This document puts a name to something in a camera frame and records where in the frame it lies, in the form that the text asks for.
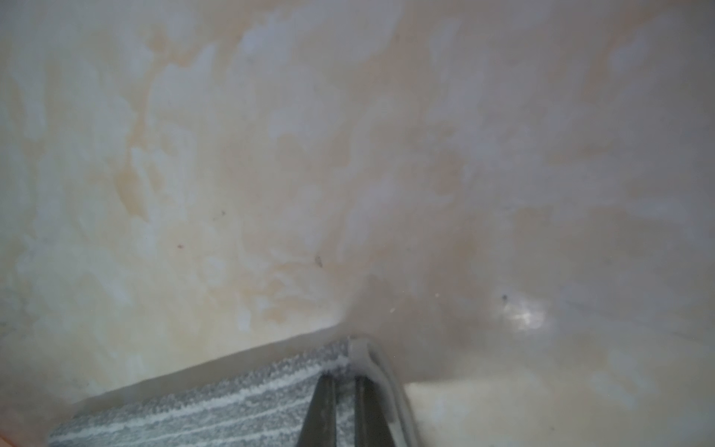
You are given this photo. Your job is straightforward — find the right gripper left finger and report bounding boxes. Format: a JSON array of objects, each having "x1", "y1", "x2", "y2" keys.
[{"x1": 296, "y1": 374, "x2": 337, "y2": 447}]

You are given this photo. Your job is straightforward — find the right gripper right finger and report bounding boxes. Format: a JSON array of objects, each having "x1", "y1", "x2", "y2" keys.
[{"x1": 355, "y1": 376, "x2": 396, "y2": 447}]

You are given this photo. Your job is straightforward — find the grey striped square dishcloth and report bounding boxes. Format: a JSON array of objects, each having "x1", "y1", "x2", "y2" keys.
[{"x1": 48, "y1": 337, "x2": 421, "y2": 446}]

